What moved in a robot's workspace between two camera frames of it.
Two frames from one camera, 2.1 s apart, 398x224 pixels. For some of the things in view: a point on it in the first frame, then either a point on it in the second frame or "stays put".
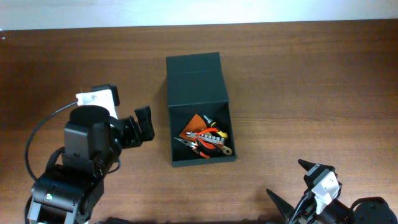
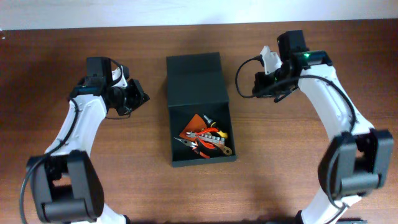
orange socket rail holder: [212, 139] stays put
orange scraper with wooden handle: [197, 123] stays put
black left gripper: [139, 133] to [138, 98]
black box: [196, 85] stays put
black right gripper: [287, 209] to [259, 84]
